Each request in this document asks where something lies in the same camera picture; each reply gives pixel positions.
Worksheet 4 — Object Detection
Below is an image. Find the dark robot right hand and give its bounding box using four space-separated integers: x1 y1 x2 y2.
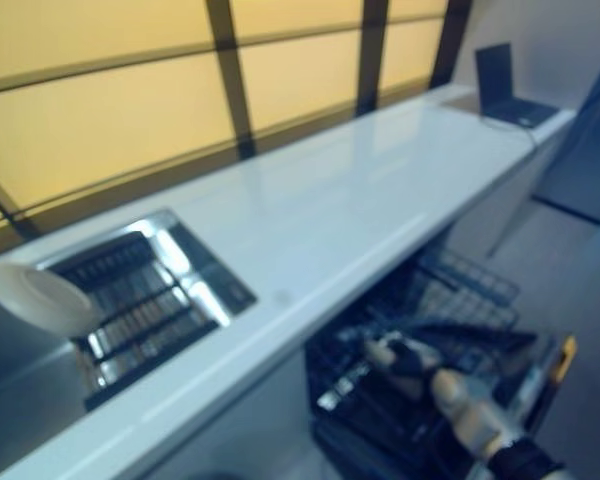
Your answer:
362 338 441 382

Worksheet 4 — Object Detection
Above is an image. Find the white ceramic plate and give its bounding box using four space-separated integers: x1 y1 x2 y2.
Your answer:
0 262 104 336

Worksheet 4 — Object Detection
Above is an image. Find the open dishwasher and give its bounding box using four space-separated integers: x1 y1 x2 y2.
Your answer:
302 244 579 480

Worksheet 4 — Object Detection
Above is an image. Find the yellow black tag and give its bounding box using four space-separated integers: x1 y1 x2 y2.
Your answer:
553 333 579 386

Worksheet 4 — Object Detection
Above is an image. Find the white kitchen cabinet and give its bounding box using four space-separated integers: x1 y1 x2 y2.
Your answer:
0 112 579 480

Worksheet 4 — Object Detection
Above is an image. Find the dark metal sink drying rack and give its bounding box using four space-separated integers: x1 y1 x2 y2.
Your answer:
44 229 221 396

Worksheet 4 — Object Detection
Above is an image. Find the blue panel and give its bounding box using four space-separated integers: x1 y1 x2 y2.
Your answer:
529 49 600 226

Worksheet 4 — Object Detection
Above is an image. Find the dark keyboard on counter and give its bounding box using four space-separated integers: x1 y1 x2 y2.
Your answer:
474 42 561 129

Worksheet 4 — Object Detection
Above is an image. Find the stainless steel sink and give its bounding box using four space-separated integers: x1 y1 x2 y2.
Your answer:
0 207 259 414

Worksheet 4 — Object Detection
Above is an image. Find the dark wire dishwasher rack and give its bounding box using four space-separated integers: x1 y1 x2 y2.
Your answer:
304 279 546 480
417 249 522 326

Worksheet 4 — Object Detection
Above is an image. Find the dark window frame grid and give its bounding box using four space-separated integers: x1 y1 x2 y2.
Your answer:
0 0 476 261

